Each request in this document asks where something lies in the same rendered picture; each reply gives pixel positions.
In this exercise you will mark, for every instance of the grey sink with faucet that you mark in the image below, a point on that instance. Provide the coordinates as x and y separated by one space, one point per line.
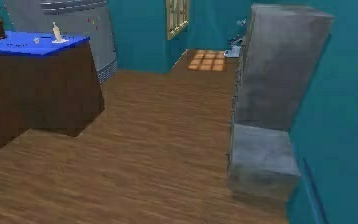
234 50

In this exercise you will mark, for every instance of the tall grey fridge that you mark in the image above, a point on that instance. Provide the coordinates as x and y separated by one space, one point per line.
280 63

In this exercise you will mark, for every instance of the small grey cabinet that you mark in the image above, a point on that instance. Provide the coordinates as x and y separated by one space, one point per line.
262 160

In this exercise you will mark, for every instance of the brown counter with blue top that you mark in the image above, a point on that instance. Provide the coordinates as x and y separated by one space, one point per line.
43 86

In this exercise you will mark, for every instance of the grey dishwasher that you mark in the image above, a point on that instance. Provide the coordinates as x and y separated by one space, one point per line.
87 36

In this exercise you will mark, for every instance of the wooden framed window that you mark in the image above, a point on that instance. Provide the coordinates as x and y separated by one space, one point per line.
177 15

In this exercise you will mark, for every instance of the white bottle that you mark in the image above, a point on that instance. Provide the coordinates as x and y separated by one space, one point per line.
57 33

